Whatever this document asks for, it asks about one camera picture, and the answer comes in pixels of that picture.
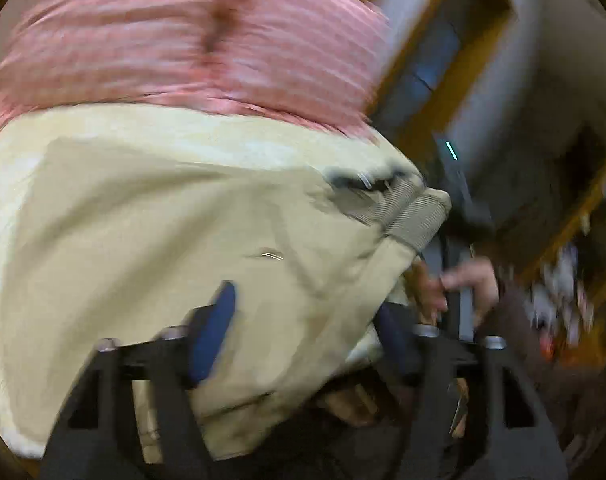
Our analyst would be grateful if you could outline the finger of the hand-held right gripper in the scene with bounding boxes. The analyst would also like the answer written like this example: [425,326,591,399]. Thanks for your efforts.
[327,166,420,197]

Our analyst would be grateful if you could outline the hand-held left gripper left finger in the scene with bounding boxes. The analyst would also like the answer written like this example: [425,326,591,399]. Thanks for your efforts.
[40,281,237,480]

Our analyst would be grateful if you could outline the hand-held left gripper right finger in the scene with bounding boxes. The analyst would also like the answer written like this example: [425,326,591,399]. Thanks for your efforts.
[377,304,570,480]

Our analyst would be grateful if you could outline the beige pants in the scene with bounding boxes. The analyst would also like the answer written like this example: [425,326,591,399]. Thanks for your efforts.
[0,102,454,461]

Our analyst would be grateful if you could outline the person's right hand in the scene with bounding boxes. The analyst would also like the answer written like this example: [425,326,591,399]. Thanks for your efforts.
[410,256,500,329]

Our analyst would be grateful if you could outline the yellow wooden shelf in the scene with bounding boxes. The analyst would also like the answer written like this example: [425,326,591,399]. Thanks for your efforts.
[516,147,606,366]

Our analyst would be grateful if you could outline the pink striped blanket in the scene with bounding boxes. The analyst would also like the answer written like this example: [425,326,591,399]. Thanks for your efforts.
[0,0,391,147]

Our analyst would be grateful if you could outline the yellow wooden frame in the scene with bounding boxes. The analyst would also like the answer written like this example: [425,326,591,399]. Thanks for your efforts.
[340,0,515,153]

